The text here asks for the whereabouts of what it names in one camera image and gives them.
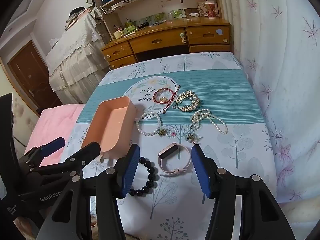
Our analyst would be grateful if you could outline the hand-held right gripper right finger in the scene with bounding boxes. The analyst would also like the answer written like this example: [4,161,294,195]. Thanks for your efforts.
[191,144,298,240]

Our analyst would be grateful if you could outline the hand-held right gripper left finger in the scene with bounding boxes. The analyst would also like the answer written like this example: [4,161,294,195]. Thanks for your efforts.
[36,144,140,240]

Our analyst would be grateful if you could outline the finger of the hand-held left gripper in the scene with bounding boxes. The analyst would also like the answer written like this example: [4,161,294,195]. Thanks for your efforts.
[32,142,101,178]
[18,137,66,172]

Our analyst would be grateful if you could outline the black bead bracelet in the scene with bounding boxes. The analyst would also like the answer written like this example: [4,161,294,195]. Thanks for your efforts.
[129,157,158,197]

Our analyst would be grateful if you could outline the pink smart band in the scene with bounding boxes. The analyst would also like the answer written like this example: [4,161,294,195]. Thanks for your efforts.
[157,142,192,177]

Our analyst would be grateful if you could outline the gold flower cluster earring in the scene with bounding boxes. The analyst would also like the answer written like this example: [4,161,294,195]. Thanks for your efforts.
[185,132,200,143]

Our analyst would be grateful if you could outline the pink plastic box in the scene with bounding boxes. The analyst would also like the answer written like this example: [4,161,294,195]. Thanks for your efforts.
[81,96,137,160]

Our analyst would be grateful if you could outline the pearl bracelet with flower charm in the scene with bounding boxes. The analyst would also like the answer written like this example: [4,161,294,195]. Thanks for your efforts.
[136,110,167,137]

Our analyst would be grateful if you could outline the long pearl necklace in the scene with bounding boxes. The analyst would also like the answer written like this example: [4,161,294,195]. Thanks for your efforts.
[191,109,228,135]

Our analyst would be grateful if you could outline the gold leaf hair ornament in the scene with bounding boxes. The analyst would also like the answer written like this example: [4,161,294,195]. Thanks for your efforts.
[172,91,200,112]

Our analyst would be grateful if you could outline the pearl and red bracelets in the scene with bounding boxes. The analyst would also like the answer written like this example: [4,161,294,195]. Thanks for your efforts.
[153,85,181,114]

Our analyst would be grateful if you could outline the brown wooden door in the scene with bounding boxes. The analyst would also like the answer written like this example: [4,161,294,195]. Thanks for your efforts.
[7,40,63,117]

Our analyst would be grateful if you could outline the printed teal white tablecloth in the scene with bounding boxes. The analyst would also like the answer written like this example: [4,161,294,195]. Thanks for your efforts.
[60,52,278,240]

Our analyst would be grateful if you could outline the stack of books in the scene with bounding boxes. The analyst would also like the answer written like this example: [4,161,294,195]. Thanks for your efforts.
[65,6,92,32]

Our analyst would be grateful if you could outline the wooden desk with drawers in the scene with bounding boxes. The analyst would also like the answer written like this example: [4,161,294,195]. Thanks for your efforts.
[101,17,232,70]

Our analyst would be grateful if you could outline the white floral curtain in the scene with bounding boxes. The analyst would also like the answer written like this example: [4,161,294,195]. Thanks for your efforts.
[220,0,320,230]

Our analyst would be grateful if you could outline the red and white cup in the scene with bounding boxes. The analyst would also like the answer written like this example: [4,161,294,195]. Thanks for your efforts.
[204,1,217,19]

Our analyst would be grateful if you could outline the wooden bookshelf hutch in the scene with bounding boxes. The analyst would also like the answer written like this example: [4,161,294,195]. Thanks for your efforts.
[85,0,222,30]

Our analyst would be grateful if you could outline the white wire basket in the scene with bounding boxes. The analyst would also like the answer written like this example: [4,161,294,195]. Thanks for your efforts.
[100,0,146,15]

